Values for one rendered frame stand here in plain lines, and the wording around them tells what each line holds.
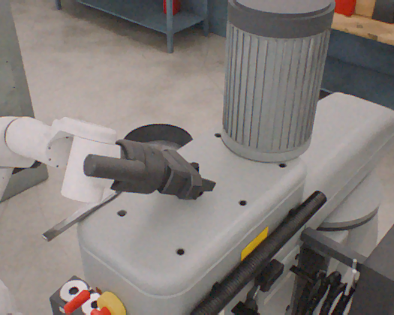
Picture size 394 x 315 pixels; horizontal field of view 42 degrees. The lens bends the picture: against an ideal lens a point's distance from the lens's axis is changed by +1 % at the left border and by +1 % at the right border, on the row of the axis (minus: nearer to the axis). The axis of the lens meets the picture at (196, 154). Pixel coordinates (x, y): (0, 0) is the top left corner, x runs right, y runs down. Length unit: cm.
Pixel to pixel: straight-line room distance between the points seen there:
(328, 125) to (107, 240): 79
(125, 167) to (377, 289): 62
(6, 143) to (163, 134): 262
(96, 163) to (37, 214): 312
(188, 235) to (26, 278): 262
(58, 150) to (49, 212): 298
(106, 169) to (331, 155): 74
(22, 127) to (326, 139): 81
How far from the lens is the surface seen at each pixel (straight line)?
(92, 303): 179
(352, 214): 150
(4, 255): 364
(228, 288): 93
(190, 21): 629
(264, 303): 128
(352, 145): 142
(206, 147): 111
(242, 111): 102
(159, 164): 85
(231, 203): 96
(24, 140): 93
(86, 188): 80
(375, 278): 114
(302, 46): 95
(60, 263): 349
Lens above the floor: 253
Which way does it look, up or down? 36 degrees down
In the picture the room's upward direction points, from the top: 1 degrees clockwise
